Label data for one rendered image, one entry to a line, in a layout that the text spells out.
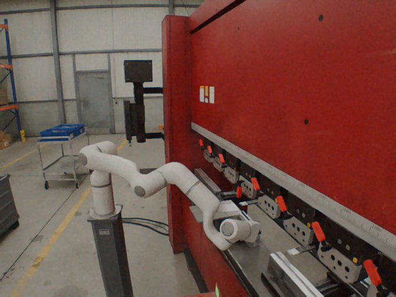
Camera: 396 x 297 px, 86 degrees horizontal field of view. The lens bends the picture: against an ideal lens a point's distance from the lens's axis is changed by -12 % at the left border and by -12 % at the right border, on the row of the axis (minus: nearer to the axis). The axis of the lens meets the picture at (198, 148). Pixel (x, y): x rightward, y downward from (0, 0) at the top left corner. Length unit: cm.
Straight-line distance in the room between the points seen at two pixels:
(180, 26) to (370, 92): 170
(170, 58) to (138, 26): 668
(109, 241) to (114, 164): 51
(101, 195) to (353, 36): 133
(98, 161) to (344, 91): 111
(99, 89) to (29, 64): 262
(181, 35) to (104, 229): 158
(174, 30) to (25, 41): 817
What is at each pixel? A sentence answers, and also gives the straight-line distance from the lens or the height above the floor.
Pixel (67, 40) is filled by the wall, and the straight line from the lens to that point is 925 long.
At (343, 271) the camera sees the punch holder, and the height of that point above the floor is 120.
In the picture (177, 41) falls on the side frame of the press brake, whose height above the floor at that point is 208.
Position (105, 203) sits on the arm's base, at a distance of 145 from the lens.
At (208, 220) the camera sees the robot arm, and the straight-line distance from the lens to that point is 105.
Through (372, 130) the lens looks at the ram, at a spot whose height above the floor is 164.
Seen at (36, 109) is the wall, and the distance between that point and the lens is 976.
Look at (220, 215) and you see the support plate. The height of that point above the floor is 100.
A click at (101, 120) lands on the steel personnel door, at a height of 50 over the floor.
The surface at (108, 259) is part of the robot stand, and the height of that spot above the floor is 70.
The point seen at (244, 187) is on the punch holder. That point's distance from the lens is 128.
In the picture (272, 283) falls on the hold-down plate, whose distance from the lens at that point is 119.
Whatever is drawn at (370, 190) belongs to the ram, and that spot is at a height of 148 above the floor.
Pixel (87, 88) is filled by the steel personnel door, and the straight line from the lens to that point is 888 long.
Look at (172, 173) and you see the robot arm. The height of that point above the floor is 136.
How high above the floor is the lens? 174
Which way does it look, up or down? 16 degrees down
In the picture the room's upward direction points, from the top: straight up
